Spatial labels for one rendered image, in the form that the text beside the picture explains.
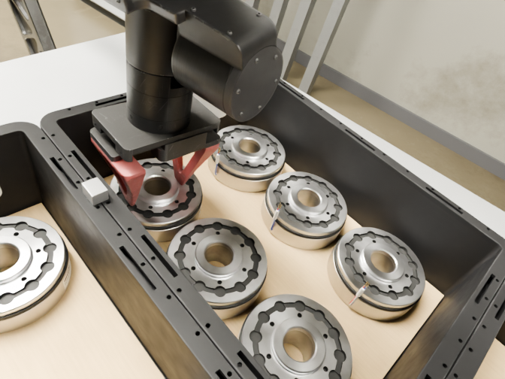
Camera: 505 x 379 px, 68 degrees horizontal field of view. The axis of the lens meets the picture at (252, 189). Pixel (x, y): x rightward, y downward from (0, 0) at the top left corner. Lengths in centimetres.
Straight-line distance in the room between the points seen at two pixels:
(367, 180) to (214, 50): 28
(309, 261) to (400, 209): 12
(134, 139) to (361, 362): 30
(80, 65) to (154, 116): 64
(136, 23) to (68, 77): 62
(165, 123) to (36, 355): 22
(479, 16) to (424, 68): 36
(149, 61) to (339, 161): 28
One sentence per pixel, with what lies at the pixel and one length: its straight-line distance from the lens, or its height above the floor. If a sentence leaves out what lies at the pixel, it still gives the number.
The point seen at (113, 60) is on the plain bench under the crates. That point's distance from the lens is 98.
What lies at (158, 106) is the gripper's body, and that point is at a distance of 33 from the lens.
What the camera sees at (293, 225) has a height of 86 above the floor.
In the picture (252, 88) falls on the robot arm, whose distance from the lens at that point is 27.
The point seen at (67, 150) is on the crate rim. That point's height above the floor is 93.
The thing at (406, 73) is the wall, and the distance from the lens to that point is 250.
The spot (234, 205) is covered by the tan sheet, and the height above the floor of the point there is 83.
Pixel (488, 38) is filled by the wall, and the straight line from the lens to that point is 237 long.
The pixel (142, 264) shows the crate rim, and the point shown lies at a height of 93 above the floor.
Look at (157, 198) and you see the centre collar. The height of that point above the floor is 87.
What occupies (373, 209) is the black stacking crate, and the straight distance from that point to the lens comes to 49.
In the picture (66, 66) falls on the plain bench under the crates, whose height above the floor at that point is 70.
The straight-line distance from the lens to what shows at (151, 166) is 46.
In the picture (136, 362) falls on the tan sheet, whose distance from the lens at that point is 37.
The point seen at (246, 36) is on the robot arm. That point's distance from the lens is 25.
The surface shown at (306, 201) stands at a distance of 49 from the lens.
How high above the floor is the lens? 118
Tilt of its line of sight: 45 degrees down
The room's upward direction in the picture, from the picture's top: 17 degrees clockwise
